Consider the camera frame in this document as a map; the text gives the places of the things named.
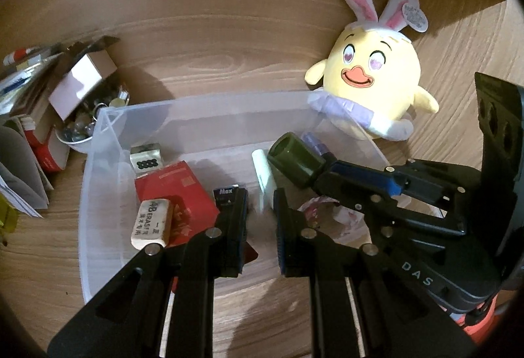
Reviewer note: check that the brown book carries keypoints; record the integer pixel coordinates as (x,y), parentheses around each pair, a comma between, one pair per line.
(41,104)

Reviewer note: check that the person's right forearm orange sleeve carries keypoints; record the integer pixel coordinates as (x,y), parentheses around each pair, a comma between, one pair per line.
(479,327)

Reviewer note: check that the white folded papers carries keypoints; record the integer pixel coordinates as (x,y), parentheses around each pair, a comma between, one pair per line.
(20,173)

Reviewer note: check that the yellow chick plush bunny ears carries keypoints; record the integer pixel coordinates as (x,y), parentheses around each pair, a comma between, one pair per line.
(368,67)

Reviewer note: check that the small black card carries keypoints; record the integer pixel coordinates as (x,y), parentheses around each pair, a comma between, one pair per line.
(224,196)

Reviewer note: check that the small white cardboard box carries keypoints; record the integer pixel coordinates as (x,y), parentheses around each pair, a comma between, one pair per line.
(77,83)

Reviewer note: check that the clear plastic storage box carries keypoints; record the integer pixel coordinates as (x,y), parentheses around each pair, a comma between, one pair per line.
(204,120)

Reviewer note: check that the dark green spray bottle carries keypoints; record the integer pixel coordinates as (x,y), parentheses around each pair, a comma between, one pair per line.
(294,161)

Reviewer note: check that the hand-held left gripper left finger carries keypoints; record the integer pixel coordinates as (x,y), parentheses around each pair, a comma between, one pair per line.
(239,243)

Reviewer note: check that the red book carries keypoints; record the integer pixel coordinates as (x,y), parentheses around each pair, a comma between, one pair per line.
(47,149)

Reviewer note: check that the stack of loose booklets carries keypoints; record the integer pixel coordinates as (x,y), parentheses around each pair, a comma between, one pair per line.
(20,79)

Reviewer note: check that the white tile with green print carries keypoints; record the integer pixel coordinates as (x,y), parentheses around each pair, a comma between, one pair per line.
(145,161)

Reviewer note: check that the small purple tube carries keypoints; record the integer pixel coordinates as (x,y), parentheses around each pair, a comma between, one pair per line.
(313,143)

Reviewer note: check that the red paper envelope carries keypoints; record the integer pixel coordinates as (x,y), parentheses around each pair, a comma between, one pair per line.
(180,186)

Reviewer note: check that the pink wrapper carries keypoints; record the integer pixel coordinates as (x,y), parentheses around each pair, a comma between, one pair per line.
(327,214)

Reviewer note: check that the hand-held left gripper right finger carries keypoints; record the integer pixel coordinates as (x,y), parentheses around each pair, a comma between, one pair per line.
(280,243)

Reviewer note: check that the beige eraser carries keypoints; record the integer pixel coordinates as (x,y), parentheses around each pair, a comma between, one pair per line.
(149,223)

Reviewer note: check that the white bowl of stones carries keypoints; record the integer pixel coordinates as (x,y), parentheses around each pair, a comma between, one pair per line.
(80,124)

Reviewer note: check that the white slim tube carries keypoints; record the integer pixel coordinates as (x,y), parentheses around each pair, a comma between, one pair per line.
(262,173)

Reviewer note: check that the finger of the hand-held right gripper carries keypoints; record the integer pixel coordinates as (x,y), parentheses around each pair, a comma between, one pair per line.
(352,194)
(364,176)

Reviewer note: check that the red and white marker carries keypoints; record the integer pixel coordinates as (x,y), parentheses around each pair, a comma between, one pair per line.
(20,54)

